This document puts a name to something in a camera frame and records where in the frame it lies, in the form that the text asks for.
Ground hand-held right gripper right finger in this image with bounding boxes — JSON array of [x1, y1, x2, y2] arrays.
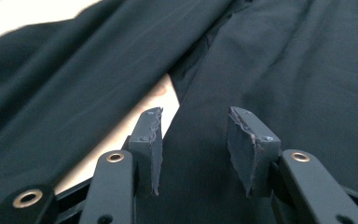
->
[[227, 105, 282, 199]]

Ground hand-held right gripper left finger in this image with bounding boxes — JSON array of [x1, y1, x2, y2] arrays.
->
[[127, 106, 164, 197]]

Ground black pants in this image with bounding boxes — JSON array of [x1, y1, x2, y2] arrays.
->
[[0, 0, 358, 224]]

